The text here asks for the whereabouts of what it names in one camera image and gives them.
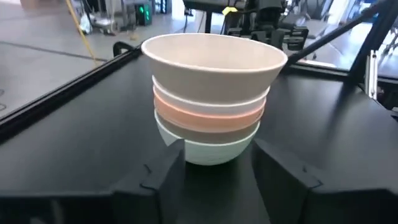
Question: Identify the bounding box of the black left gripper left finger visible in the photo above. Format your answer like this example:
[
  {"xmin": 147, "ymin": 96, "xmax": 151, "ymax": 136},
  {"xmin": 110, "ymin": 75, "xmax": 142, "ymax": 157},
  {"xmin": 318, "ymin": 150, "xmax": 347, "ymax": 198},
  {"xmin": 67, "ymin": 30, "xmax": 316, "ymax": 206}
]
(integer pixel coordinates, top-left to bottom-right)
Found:
[{"xmin": 110, "ymin": 138, "xmax": 187, "ymax": 224}]

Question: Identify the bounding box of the yellow tape tag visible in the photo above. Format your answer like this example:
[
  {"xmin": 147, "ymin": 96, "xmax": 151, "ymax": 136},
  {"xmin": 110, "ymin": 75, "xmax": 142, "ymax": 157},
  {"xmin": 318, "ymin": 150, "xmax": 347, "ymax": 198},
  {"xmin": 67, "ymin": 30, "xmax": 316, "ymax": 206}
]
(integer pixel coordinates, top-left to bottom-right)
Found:
[{"xmin": 221, "ymin": 6, "xmax": 239, "ymax": 16}]

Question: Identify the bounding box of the silver aluminium post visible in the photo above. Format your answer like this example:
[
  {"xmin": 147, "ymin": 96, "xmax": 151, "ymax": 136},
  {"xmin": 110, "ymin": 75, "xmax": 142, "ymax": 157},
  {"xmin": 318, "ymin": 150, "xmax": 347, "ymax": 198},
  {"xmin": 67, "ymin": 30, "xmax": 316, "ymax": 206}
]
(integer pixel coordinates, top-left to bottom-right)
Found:
[{"xmin": 364, "ymin": 49, "xmax": 379, "ymax": 101}]

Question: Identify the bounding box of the black box with green light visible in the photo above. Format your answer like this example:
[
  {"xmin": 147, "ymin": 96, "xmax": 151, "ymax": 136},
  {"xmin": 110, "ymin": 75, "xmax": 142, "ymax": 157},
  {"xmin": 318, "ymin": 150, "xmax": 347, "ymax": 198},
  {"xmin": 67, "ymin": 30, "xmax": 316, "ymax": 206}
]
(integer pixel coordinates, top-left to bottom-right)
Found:
[{"xmin": 134, "ymin": 2, "xmax": 153, "ymax": 26}]

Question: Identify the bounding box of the mint green bowl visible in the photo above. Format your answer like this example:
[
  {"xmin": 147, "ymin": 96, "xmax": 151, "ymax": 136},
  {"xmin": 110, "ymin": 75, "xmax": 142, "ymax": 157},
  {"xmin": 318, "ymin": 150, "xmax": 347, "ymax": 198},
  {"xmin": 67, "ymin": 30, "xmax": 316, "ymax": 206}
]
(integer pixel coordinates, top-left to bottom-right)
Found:
[{"xmin": 155, "ymin": 119, "xmax": 259, "ymax": 166}]

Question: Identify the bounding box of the beige bowl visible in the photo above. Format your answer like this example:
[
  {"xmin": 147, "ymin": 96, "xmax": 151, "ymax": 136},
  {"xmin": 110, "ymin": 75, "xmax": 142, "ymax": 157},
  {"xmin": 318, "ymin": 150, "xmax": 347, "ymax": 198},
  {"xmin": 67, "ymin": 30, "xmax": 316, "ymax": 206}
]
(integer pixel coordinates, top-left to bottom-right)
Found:
[{"xmin": 141, "ymin": 32, "xmax": 289, "ymax": 104}]

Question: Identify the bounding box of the yellow cable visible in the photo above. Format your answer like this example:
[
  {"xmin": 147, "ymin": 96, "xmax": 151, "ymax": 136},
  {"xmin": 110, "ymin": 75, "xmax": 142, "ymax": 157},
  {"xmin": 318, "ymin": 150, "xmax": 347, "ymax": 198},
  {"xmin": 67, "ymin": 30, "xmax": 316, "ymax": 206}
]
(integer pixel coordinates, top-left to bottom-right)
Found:
[{"xmin": 64, "ymin": 0, "xmax": 98, "ymax": 66}]

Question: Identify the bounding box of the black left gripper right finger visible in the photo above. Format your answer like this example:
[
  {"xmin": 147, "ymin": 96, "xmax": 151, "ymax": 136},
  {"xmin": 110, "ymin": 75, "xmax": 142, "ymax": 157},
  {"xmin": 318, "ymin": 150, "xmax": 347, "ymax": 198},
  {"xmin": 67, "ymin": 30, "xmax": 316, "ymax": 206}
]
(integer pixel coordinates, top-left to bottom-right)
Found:
[{"xmin": 251, "ymin": 138, "xmax": 324, "ymax": 224}]

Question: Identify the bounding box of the black looped frame bracket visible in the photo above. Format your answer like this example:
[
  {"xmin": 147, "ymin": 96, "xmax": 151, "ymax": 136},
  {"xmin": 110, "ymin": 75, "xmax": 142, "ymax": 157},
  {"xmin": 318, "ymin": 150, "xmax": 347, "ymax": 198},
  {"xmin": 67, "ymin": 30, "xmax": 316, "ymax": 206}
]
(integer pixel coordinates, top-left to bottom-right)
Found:
[{"xmin": 112, "ymin": 40, "xmax": 135, "ymax": 58}]

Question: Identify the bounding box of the orange bowl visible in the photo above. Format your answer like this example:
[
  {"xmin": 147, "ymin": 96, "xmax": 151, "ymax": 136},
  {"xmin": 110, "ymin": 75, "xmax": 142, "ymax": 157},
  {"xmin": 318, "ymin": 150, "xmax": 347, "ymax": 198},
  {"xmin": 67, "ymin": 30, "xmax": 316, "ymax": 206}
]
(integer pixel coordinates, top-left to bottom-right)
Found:
[{"xmin": 152, "ymin": 91, "xmax": 267, "ymax": 134}]

